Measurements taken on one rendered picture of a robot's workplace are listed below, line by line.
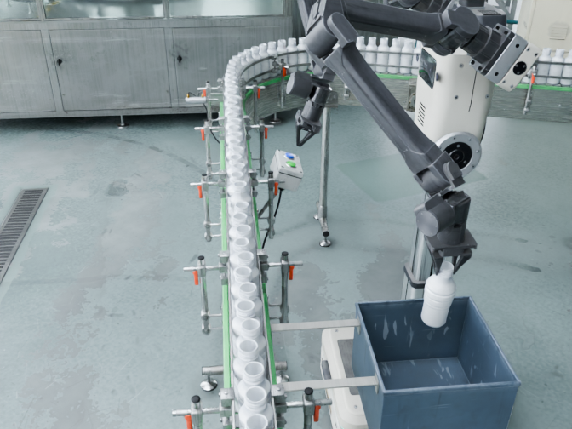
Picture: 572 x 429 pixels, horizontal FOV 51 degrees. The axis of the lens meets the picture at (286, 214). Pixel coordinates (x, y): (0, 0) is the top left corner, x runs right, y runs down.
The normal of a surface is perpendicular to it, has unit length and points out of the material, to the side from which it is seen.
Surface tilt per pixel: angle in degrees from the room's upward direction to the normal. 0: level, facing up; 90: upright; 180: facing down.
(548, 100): 90
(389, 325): 90
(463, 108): 101
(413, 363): 0
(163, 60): 90
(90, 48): 90
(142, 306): 0
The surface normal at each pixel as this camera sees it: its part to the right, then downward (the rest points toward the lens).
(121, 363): 0.00, -0.86
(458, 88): 0.10, 0.51
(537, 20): -0.21, 0.50
